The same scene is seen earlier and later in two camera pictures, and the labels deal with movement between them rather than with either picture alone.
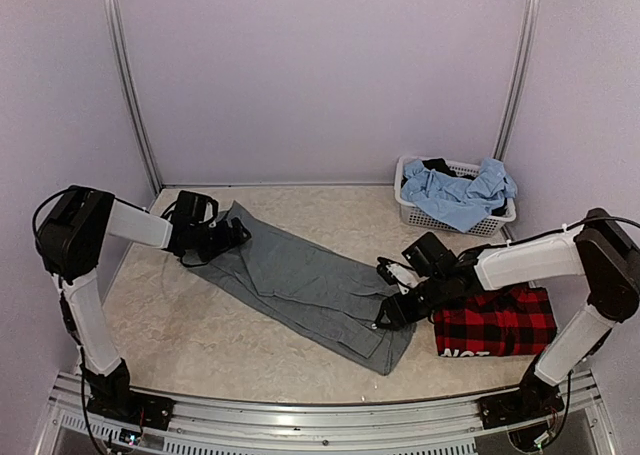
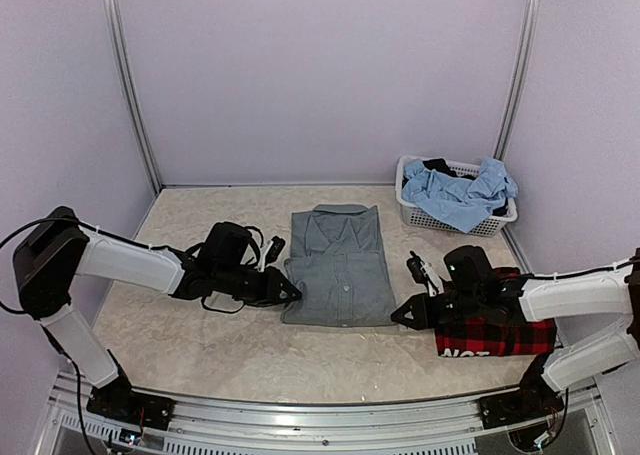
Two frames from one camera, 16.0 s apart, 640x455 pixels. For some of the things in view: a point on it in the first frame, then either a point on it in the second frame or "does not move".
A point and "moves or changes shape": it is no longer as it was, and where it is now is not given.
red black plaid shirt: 517,320 does not move
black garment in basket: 441,167 does not move
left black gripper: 226,242 to 275,280
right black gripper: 399,314 to 422,315
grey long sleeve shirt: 321,299 moves or changes shape
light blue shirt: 458,200 does not move
